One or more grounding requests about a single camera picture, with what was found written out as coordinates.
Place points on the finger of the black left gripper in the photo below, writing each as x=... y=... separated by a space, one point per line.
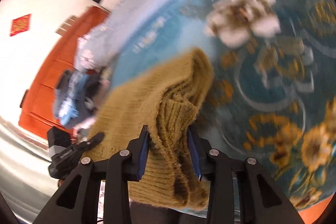
x=91 y=143

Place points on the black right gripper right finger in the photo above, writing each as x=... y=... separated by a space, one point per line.
x=240 y=191

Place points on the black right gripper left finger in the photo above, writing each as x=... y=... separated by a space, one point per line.
x=76 y=201

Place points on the mustard yellow knit sweater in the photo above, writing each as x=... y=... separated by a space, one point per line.
x=167 y=99

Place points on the pink folded garment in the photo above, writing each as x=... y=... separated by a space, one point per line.
x=85 y=124

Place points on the orange wooden headboard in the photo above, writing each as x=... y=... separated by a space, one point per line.
x=36 y=106

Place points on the black folded garment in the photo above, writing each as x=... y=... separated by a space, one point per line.
x=94 y=84

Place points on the light blue floral duvet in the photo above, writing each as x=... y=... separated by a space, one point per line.
x=102 y=43

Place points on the blue floral bed blanket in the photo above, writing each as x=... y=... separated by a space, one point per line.
x=273 y=95

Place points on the red paper wall decoration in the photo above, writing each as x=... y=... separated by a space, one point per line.
x=21 y=24

